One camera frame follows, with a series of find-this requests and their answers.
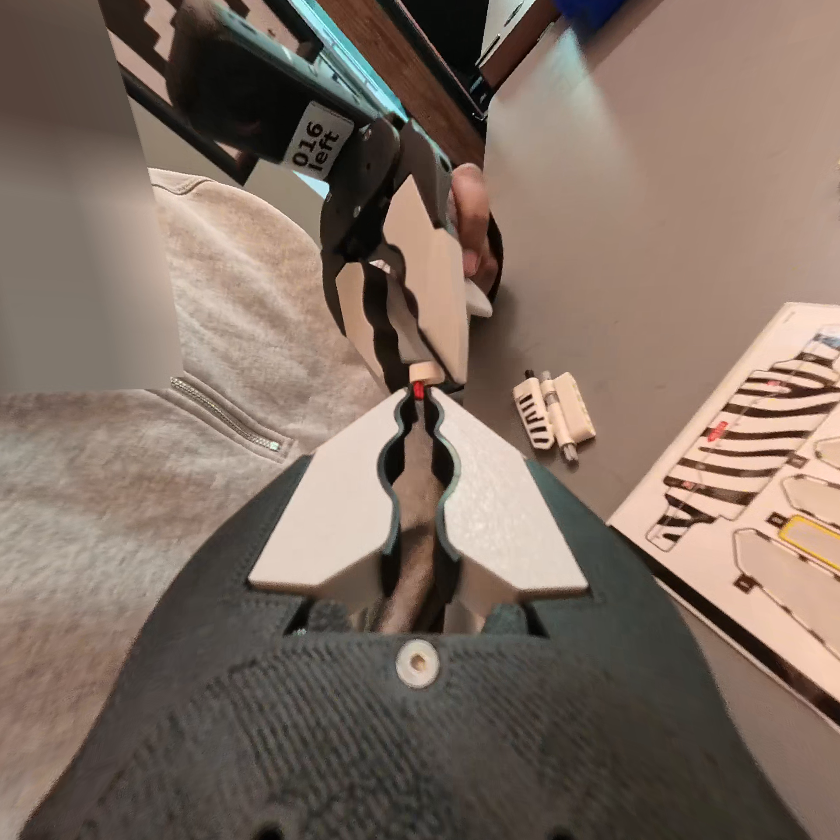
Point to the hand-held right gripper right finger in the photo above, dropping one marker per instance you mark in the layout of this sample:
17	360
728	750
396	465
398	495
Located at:
512	525

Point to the person's grey sweater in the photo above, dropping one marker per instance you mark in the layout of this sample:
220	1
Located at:
131	492

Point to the brown wooden table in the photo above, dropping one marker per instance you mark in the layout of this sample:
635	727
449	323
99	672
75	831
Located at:
420	79

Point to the white striped lego assembly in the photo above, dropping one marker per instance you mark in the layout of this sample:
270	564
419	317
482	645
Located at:
558	413

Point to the person's left hand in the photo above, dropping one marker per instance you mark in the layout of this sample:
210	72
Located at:
472	203

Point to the lego sticker sheet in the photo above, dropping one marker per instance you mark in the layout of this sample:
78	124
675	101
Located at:
754	492

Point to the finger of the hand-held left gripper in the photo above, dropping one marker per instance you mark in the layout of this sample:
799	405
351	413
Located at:
439	295
351	308

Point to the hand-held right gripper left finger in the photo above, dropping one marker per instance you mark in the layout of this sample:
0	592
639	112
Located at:
321	518

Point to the short white lego beam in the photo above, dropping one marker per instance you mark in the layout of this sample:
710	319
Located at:
424	374

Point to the blue plastic bin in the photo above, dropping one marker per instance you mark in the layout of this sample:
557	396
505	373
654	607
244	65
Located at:
604	13

